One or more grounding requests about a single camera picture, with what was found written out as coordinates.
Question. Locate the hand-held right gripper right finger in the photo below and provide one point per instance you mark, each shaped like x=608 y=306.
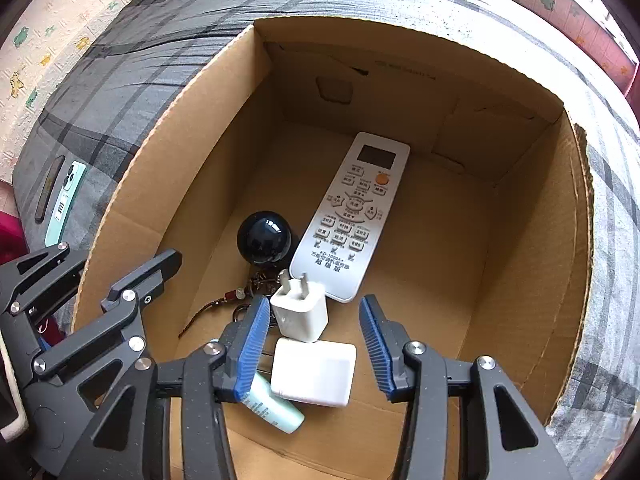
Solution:
x=379 y=350

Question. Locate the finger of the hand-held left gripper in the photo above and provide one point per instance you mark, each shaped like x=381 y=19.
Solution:
x=30 y=272
x=100 y=325

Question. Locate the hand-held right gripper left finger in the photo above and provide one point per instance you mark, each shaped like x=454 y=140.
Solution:
x=250 y=350

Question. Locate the small white charger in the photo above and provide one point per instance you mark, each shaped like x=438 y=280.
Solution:
x=300 y=312

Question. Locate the teal cosmetic tube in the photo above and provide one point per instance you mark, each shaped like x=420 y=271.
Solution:
x=277 y=407

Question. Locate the large white charger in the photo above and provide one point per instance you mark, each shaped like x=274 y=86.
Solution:
x=312 y=372

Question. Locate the black glossy ball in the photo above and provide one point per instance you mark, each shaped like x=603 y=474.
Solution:
x=262 y=237

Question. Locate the cardboard box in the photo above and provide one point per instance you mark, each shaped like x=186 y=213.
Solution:
x=450 y=240

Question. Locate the white remote control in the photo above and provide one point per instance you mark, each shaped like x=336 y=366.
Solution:
x=350 y=210

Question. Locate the red cloth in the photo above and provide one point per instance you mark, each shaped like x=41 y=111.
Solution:
x=10 y=235

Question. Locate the green smartphone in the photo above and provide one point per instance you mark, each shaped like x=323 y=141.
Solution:
x=62 y=205

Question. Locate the black smartphone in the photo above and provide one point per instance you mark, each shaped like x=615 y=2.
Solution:
x=47 y=190

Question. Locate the grey plaid blanket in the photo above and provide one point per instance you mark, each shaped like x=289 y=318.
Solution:
x=165 y=35

